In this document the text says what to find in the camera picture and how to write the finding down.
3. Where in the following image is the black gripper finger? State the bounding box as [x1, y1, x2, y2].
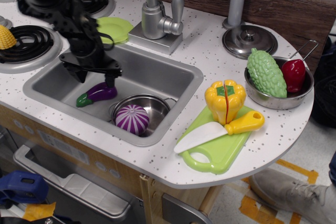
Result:
[66, 66, 88, 83]
[104, 73, 117, 88]

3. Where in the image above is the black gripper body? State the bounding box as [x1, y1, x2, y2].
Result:
[59, 40, 122, 77]

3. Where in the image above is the purple toy eggplant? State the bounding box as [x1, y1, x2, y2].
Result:
[76, 82, 118, 108]

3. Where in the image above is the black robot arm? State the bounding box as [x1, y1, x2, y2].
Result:
[18, 0, 122, 88]

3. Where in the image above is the light green plastic plate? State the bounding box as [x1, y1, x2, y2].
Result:
[97, 17, 133, 44]

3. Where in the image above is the grey toy sink basin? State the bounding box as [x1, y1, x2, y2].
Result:
[23, 44, 203, 146]

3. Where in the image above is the purple white striped toy onion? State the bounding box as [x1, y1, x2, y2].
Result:
[115, 104, 150, 136]

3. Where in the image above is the front black coil burner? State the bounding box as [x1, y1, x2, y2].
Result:
[1, 25, 62, 74]

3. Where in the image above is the black coil burner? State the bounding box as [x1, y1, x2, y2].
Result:
[1, 25, 62, 74]
[81, 0, 116, 19]

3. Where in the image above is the rear black coil burner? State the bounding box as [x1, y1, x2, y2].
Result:
[81, 0, 116, 19]

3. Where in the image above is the steel pot in sink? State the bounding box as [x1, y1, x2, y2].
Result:
[110, 94, 177, 137]

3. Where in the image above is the silver toy faucet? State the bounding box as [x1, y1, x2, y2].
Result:
[128, 0, 184, 55]

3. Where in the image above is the yellow toy corn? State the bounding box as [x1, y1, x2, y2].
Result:
[0, 25, 17, 50]

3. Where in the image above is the grey stove knob left edge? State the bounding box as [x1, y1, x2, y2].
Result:
[0, 16, 13, 29]

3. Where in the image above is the yellow toy bell pepper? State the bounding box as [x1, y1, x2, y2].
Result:
[205, 80, 246, 125]

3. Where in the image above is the silver oven door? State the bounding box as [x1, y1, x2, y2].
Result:
[13, 145, 145, 223]

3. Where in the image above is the blue clamp tool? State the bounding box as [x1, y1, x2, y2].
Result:
[1, 170, 49, 204]

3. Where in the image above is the green plastic cutting board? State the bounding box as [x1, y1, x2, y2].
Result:
[179, 104, 254, 175]

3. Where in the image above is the steel pot lid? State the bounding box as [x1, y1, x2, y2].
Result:
[222, 25, 278, 59]

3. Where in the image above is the grey support pole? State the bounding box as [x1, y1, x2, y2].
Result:
[223, 0, 245, 29]

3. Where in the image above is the green toy bitter gourd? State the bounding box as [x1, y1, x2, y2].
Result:
[247, 48, 287, 98]

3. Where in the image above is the red toy pepper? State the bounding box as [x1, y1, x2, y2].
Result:
[281, 59, 306, 93]

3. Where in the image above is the grey shoe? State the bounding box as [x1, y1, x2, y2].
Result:
[249, 168, 335, 223]

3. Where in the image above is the yellow handled toy knife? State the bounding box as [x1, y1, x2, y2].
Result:
[174, 111, 265, 154]

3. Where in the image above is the steel pan with wire handle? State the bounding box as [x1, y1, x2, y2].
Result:
[245, 40, 318, 110]

